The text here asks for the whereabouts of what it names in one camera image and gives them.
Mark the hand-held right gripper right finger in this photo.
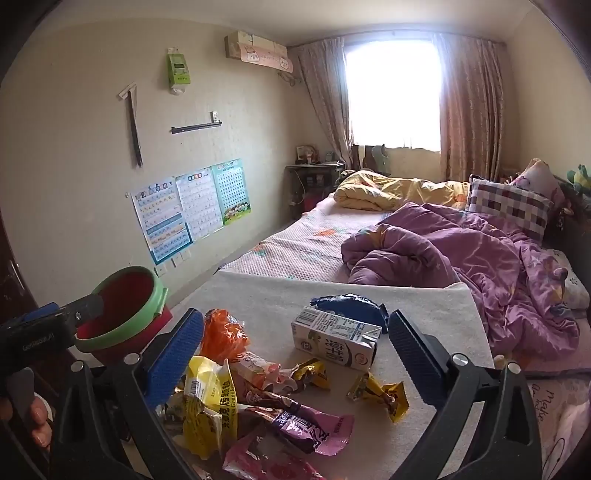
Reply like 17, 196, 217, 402
387, 310, 543, 480

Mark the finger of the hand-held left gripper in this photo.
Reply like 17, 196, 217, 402
59, 293, 105, 331

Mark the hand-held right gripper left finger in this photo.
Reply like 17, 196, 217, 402
50, 308, 206, 480

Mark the red bucket with green rim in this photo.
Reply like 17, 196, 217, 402
74, 266, 174, 367

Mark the blue snack wrapper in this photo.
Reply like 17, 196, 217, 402
310, 294, 390, 334

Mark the yellow brown candy wrapper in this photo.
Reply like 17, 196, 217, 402
347, 371, 409, 423
288, 359, 331, 391

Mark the pink foil snack bag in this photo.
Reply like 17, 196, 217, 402
223, 431, 324, 480

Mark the person's left hand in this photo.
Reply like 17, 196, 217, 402
28, 394, 55, 450

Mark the orange snack packet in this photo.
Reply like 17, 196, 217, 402
201, 308, 251, 365

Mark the yellow snack packet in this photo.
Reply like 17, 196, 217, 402
182, 356, 238, 460

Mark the pink white snack packet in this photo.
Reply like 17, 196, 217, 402
231, 351, 301, 393

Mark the white milk carton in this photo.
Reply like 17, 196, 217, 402
291, 306, 383, 372

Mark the brown pink snack wrapper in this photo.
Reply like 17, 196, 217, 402
240, 392, 355, 455

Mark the purple quilt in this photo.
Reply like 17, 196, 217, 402
341, 202, 580, 363

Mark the white fleece mat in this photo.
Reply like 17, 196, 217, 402
129, 270, 495, 480

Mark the pink carrot print bed pad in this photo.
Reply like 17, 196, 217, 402
217, 191, 398, 284

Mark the yellow quilt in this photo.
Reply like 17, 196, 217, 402
333, 169, 472, 213

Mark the white cartoon print pillow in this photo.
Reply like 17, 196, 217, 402
545, 249, 589, 319

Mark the checkered pillow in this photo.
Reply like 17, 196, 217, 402
465, 174, 555, 243

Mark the green garment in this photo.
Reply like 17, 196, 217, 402
362, 144, 389, 174

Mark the dark wooden headboard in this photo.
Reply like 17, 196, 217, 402
554, 175, 591, 259

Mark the dark side desk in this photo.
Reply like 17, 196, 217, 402
285, 161, 346, 217

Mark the pink pillow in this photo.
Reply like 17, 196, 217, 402
510, 158, 566, 208

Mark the green plush toy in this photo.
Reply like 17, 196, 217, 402
567, 164, 591, 195

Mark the pink patterned curtain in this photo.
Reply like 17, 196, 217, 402
295, 39, 356, 171
431, 34, 509, 181

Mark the window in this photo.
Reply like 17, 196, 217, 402
344, 39, 444, 151

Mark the blue learning wall poster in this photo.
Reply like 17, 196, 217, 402
130, 178, 192, 265

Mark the white learning wall poster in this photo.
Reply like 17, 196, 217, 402
174, 168, 225, 241

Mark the green learning wall poster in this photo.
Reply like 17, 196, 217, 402
211, 158, 253, 226

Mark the black strip with white bracket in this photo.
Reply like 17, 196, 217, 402
116, 82, 144, 168

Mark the black wall bar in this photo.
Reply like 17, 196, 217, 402
171, 111, 222, 134

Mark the green wall pouch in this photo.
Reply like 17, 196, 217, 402
166, 46, 192, 96

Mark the covered wall air conditioner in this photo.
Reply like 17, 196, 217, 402
225, 31, 296, 73

